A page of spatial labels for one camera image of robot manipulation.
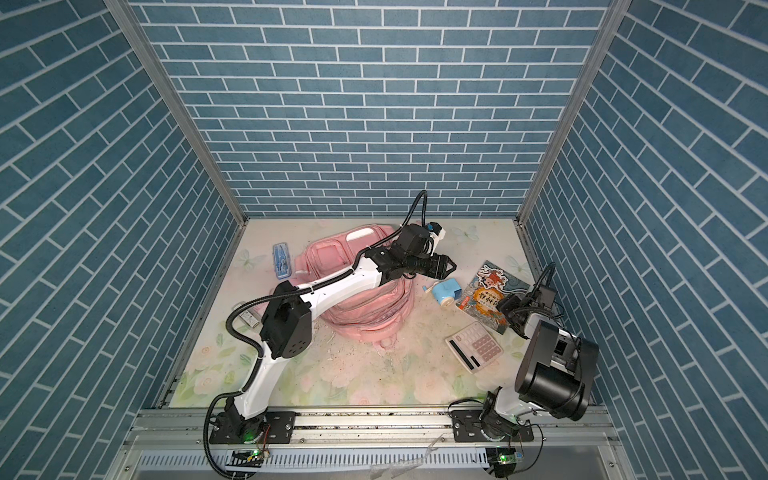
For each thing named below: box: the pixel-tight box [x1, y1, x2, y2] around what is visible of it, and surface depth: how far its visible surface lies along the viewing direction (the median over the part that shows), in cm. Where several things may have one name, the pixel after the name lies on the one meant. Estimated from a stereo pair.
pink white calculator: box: [445, 321, 504, 374], surface depth 88 cm
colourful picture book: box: [456, 260, 531, 335], surface depth 101 cm
